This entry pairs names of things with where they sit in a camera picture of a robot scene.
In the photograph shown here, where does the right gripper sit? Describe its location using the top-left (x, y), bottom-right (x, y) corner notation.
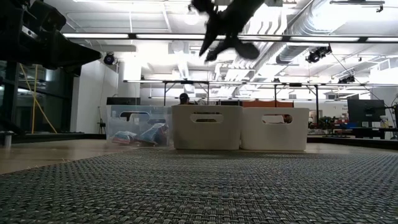
top-left (191, 0), bottom-right (265, 62)

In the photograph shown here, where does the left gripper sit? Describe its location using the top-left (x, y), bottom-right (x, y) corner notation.
top-left (0, 0), bottom-right (102, 77)

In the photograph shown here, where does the round ceiling lamp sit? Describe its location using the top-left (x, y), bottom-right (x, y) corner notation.
top-left (183, 11), bottom-right (200, 26)

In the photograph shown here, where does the black ceiling spotlight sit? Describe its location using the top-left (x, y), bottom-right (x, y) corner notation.
top-left (103, 52), bottom-right (116, 66)
top-left (305, 45), bottom-right (333, 65)

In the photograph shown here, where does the overhead light bar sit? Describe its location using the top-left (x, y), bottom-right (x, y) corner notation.
top-left (62, 32), bottom-right (398, 44)

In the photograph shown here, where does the black flat screen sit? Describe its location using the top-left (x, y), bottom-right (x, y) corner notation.
top-left (106, 96), bottom-right (141, 106)

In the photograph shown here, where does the orange partition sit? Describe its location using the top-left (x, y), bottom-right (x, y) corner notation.
top-left (242, 100), bottom-right (295, 108)

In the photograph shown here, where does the clear plastic bin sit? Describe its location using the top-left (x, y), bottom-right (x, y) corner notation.
top-left (106, 105), bottom-right (174, 147)

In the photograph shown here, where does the grey plastic bin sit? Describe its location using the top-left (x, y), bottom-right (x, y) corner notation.
top-left (171, 105), bottom-right (244, 151)

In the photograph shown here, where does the white plastic bin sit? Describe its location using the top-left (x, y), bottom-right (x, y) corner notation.
top-left (241, 107), bottom-right (310, 152)

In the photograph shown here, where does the grey woven placemat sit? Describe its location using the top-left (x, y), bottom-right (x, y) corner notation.
top-left (0, 148), bottom-right (398, 224)

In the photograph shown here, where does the black computer monitor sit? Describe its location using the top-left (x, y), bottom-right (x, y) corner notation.
top-left (347, 99), bottom-right (386, 124)

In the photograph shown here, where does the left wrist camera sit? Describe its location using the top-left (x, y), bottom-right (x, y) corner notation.
top-left (30, 0), bottom-right (67, 32)

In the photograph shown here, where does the black background table frame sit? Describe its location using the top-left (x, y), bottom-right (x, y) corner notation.
top-left (123, 79), bottom-right (321, 125)

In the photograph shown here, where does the yellow extension cable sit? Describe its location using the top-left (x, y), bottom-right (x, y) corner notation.
top-left (19, 63), bottom-right (58, 134)

